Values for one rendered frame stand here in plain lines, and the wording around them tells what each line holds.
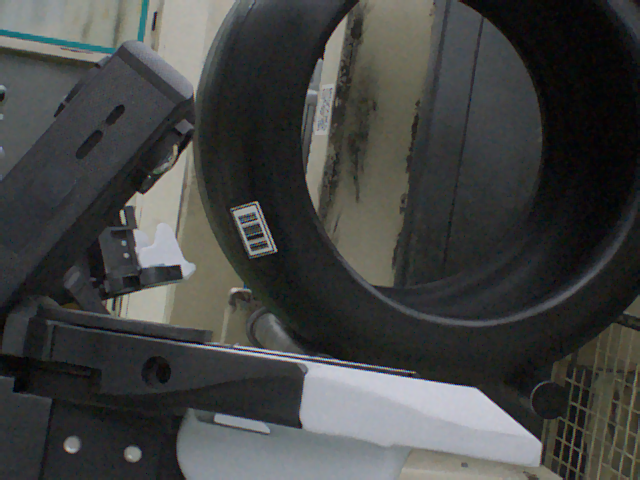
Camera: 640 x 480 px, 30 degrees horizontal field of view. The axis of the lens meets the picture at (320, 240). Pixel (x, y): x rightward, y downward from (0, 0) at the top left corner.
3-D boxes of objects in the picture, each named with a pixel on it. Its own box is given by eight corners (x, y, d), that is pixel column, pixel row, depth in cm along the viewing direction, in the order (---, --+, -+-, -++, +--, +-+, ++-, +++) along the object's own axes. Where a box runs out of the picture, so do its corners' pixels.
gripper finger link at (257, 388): (367, 441, 31) (121, 391, 36) (377, 372, 31) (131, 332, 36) (257, 438, 27) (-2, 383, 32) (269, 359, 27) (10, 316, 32)
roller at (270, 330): (249, 315, 168) (280, 309, 169) (253, 346, 169) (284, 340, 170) (301, 360, 134) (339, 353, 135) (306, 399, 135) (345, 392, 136)
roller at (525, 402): (449, 371, 176) (432, 346, 175) (473, 353, 176) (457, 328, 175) (546, 428, 142) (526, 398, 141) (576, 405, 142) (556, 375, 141)
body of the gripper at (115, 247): (140, 204, 114) (41, 212, 105) (159, 292, 114) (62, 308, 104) (87, 221, 119) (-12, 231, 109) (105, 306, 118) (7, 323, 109)
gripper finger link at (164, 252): (204, 216, 122) (139, 223, 114) (216, 273, 122) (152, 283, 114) (182, 223, 124) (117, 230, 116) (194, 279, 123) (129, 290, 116)
